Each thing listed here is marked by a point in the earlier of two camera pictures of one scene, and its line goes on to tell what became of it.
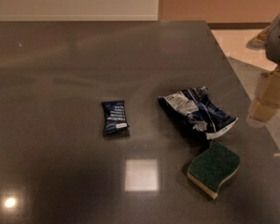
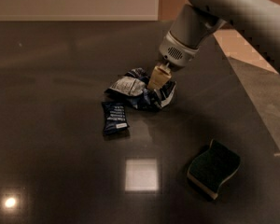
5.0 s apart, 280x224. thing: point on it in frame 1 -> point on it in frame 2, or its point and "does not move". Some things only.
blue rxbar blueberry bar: [115, 117] does not move
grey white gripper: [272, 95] -> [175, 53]
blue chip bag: [196, 110] -> [133, 89]
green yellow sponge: [212, 168] does not move
